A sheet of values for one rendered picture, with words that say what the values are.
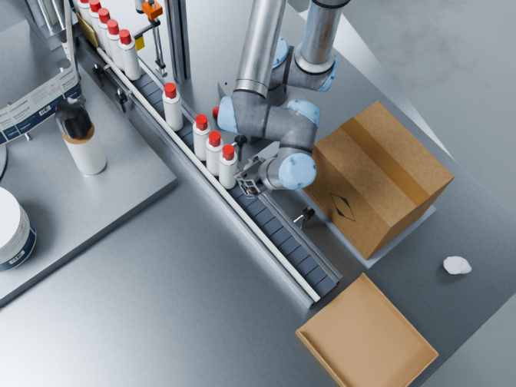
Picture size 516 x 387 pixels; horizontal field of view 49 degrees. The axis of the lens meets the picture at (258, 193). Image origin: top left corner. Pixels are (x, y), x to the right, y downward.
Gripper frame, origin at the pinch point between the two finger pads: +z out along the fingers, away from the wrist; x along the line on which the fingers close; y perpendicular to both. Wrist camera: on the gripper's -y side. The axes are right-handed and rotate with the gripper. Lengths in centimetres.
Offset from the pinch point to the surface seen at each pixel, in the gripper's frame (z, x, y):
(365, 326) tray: -5, 55, -4
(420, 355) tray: -13, 68, -10
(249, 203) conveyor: 15.4, 10.3, -0.6
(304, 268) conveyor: 2.8, 32.3, -0.1
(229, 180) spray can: 13.4, 0.8, 1.5
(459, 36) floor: 107, 23, -186
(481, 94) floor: 90, 52, -166
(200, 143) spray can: 15.7, -12.7, 2.6
